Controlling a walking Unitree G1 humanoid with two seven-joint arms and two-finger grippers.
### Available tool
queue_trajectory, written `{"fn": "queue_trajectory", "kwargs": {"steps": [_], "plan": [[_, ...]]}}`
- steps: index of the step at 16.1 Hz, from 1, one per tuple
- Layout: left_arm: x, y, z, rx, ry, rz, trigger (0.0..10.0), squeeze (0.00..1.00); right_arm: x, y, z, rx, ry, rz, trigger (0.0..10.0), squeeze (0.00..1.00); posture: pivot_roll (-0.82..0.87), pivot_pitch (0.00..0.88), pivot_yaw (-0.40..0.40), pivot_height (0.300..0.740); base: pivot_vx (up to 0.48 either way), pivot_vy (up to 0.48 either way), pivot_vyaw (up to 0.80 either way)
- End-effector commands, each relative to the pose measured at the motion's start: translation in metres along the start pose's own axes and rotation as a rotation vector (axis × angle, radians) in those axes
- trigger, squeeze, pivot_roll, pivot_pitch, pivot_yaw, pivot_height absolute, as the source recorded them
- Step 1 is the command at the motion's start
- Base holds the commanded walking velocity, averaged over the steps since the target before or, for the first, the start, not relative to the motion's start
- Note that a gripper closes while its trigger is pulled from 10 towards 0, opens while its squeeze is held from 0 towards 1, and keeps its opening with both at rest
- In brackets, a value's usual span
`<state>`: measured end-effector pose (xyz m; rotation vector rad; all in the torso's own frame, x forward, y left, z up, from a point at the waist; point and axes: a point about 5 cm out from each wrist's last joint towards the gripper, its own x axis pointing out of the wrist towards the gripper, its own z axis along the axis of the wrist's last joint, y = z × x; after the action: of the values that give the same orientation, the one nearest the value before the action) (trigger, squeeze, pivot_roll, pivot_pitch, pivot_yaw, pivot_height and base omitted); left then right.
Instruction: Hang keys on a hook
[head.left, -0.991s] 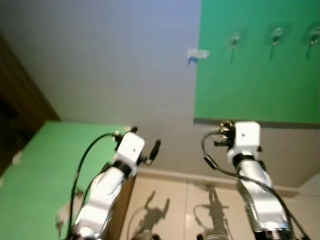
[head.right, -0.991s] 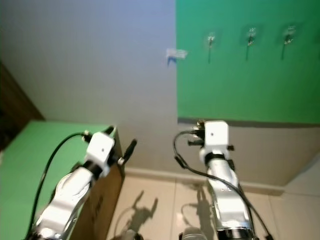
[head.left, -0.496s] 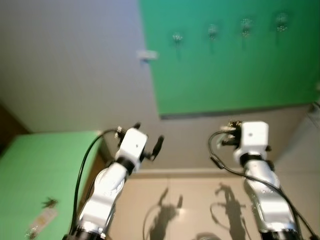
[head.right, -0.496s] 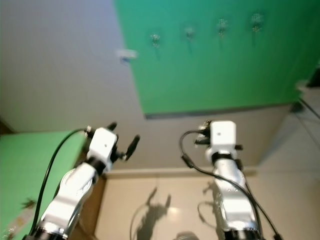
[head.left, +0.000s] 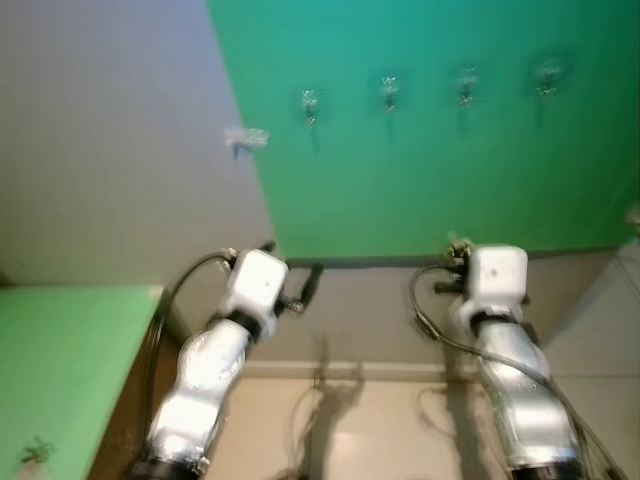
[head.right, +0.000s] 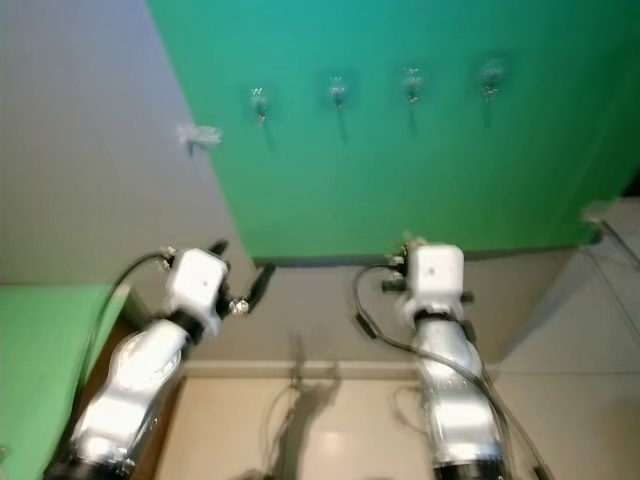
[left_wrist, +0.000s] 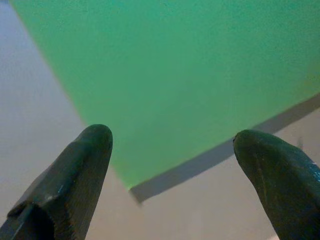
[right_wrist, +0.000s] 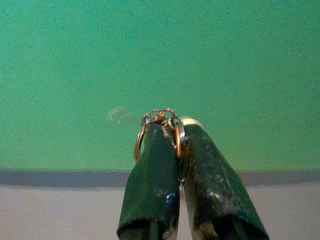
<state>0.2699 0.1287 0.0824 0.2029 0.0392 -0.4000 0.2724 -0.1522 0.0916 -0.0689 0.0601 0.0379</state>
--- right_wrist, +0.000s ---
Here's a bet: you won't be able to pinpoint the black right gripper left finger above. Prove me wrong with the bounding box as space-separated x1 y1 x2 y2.
116 123 181 240

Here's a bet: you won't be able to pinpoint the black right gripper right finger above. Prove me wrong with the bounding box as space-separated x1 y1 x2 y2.
180 123 270 240

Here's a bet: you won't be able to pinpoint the keys with white figure keychain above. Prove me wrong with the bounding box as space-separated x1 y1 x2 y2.
133 107 205 183

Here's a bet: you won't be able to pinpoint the clear adhesive metal hook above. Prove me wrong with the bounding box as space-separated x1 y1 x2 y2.
107 106 141 125

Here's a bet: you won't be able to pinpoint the green wall board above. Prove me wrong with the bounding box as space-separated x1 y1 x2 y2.
0 0 320 173

